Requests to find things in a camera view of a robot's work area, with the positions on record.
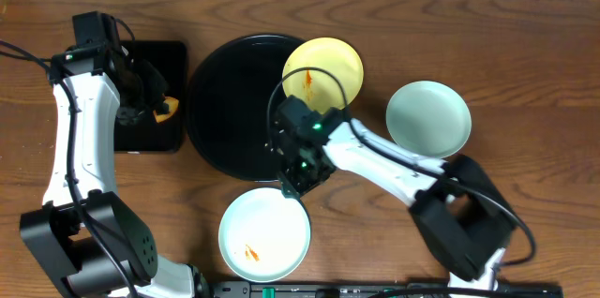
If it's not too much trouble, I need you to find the yellow green scrub sponge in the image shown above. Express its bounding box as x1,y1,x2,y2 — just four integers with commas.
153,97,179,123

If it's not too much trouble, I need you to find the mint green plate with stain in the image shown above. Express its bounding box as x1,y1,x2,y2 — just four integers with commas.
385,81,473,158

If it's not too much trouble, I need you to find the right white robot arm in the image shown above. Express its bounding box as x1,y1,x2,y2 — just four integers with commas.
266,97,522,293

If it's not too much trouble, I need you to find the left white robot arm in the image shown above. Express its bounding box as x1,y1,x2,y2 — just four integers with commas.
20,11,212,297

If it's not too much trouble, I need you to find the black rectangular tray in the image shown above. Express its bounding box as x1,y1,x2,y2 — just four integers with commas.
114,40,188,153

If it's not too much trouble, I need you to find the black round tray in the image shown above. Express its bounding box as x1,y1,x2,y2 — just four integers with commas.
186,34,303,182

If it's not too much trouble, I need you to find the yellow plate with stain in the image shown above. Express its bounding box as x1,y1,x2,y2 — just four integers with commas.
282,37,364,113

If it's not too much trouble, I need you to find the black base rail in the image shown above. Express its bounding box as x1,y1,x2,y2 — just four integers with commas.
210,280,564,298

